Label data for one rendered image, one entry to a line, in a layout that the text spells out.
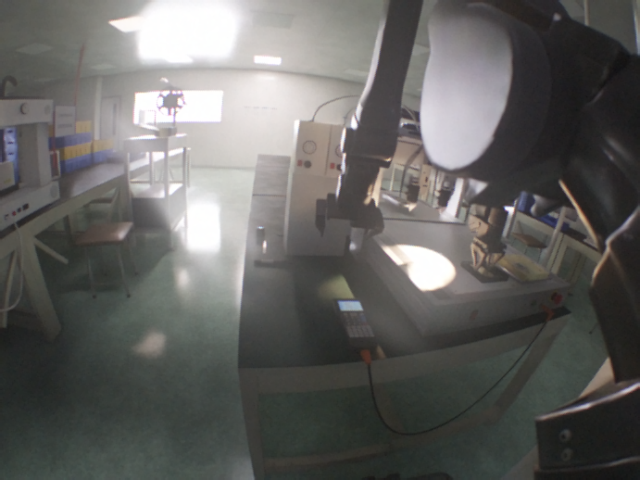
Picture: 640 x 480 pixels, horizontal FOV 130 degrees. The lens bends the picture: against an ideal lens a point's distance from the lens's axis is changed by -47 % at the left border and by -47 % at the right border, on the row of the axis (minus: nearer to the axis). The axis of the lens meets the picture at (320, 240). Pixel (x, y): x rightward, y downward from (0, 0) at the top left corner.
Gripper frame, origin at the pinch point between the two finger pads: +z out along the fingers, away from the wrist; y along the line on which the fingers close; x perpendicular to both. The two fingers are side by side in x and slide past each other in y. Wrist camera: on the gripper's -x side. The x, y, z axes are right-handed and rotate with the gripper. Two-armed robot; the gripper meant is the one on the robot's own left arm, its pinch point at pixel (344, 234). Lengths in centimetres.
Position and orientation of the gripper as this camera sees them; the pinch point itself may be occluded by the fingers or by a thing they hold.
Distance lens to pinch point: 63.2
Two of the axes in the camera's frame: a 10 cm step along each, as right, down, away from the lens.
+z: -1.3, 6.1, 7.8
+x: -0.1, 7.9, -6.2
